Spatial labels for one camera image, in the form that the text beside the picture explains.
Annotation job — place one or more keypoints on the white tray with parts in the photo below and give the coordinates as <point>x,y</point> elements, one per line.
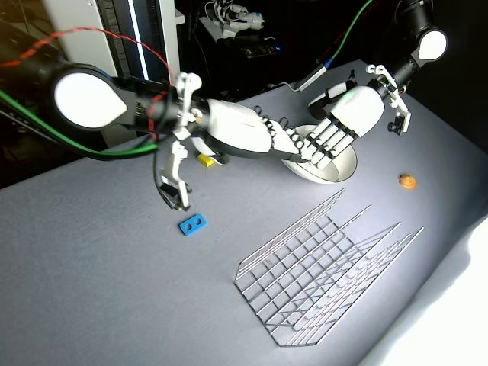
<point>232,19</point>

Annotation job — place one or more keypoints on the blue block with two holes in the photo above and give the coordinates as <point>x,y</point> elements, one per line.
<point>193,225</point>

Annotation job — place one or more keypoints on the white USB adapter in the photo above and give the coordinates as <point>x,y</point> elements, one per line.
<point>313,77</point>

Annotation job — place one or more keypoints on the white round plate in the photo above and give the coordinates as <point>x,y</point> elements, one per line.
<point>318,181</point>

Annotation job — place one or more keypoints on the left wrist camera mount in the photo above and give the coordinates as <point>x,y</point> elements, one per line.
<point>400,110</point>

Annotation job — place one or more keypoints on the yellow block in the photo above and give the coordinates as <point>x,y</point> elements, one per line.
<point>206,161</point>

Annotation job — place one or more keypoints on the white plate with barcode sticker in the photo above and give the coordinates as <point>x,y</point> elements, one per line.
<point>345,164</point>

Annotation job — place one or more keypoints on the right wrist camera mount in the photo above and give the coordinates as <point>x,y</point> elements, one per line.
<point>176,164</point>

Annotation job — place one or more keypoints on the orange swirl cookie toy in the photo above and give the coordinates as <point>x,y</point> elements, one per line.
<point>408,182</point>

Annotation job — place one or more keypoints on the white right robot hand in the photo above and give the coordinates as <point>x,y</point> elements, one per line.
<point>240,129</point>

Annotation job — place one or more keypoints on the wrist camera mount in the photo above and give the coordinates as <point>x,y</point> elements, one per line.
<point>400,110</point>
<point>176,164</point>

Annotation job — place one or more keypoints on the white cabinet with black panel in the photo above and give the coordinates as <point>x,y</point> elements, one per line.
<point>84,30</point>

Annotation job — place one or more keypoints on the black electronic device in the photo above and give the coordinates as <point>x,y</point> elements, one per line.
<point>255,47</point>

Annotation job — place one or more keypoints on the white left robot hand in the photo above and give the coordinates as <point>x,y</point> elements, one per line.
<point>358,106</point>

